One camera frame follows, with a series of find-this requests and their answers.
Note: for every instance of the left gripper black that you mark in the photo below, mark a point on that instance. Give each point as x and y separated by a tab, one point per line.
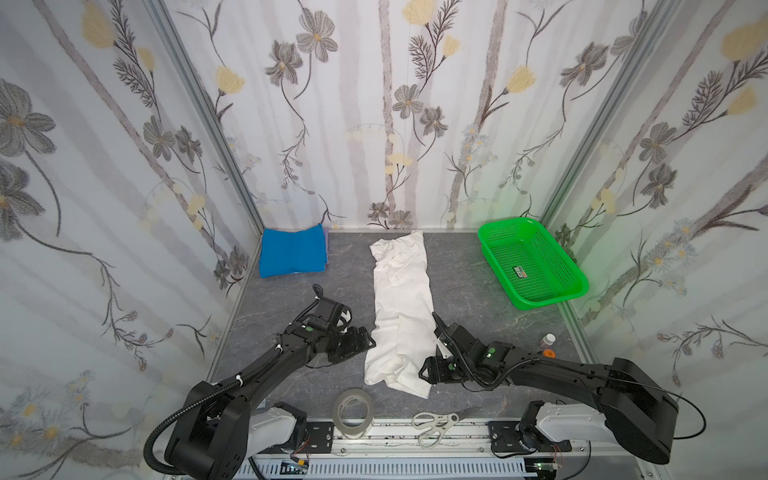
351	342

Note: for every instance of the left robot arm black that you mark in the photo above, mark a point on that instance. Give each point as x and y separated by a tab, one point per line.
207	437

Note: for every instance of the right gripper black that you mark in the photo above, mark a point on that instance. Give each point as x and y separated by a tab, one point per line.
448	352

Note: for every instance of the white t-shirt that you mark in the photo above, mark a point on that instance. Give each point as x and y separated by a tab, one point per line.
404	325

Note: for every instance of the roll of clear tape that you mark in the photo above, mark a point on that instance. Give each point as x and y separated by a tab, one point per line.
353	413

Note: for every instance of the white handled scissors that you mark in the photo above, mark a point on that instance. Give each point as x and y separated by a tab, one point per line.
433	427

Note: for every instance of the folded blue t-shirt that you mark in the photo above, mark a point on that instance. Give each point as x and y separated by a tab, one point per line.
285	252

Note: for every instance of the aluminium corner wall profile right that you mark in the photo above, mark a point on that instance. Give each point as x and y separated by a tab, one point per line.
650	34

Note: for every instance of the aluminium corner wall profile left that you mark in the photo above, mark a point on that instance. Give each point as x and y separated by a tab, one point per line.
164	26

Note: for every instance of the aluminium corner wall profile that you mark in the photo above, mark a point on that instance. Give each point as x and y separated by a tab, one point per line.
650	34
164	26

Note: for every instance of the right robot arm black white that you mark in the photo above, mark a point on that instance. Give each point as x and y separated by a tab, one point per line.
640	415

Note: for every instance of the white slotted cable duct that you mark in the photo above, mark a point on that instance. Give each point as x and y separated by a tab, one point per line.
387	468

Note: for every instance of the green plastic laundry basket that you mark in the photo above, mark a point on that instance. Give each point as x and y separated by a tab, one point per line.
532	268

